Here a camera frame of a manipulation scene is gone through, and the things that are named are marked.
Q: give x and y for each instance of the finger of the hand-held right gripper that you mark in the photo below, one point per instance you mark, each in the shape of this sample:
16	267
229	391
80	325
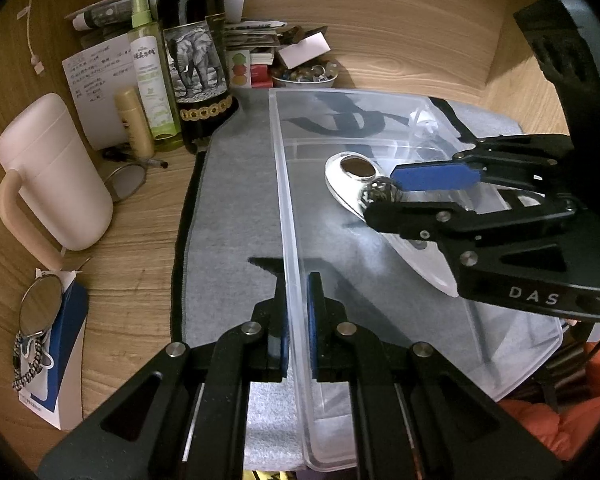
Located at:
435	176
410	217

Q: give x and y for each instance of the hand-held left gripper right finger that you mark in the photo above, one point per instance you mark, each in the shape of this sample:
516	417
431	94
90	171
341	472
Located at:
311	320

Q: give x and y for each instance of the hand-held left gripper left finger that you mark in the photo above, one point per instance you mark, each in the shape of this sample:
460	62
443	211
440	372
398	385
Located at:
283	355

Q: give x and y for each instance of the white handheld device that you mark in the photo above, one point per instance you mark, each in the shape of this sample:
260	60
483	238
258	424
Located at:
345	185

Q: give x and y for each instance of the clear plastic storage bin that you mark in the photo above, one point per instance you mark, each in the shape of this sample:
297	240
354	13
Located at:
290	240

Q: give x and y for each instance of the grey mat with black letters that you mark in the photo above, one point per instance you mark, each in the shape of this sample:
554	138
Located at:
230	220

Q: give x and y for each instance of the small bowl of trinkets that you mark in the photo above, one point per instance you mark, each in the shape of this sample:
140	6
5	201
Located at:
305	79

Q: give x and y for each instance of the white blank card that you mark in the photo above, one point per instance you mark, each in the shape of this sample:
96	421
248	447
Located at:
302	50

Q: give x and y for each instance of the small red box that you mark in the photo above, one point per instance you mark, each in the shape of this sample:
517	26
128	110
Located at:
261	75

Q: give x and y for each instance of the blue and white box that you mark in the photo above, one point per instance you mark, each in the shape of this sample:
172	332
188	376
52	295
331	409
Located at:
67	360

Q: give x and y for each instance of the black pen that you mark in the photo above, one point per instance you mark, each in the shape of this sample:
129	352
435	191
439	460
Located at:
155	163

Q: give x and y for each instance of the white card with coloured dots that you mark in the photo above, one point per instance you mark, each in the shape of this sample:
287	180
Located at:
239	67

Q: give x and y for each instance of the stack of books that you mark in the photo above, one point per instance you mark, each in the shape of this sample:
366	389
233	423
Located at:
252	35

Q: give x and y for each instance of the eyeglasses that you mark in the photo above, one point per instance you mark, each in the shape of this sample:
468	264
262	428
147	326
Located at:
125	182

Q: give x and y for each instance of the round mirror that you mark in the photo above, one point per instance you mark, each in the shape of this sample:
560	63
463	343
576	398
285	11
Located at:
40	305

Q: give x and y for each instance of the orange jacket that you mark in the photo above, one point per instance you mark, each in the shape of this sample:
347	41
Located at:
570	420

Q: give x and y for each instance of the beige tube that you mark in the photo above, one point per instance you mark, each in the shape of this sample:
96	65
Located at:
132	125

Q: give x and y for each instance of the dark wine bottle elephant label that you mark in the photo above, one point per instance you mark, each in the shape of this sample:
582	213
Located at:
195	60

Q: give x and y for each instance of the green spray bottle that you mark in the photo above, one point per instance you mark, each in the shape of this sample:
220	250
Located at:
150	75

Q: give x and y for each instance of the white handwritten paper note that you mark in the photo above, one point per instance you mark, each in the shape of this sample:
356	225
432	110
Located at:
95	90

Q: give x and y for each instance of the white and grey tube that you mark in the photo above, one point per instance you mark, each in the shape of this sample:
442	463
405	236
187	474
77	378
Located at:
100	14

